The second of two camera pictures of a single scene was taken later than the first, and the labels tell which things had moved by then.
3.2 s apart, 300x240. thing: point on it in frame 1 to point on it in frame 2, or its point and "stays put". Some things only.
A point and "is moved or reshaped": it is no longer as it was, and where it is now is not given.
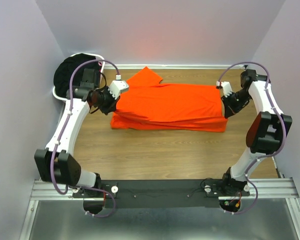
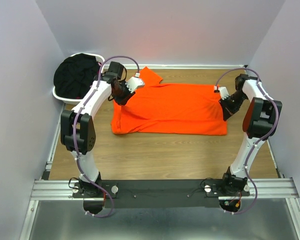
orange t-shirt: [148, 104] is moved or reshaped
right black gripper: [229, 110] stays put
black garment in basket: [63, 70] stays put
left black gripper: [112, 105] to [123, 101]
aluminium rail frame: [277, 187] stays put
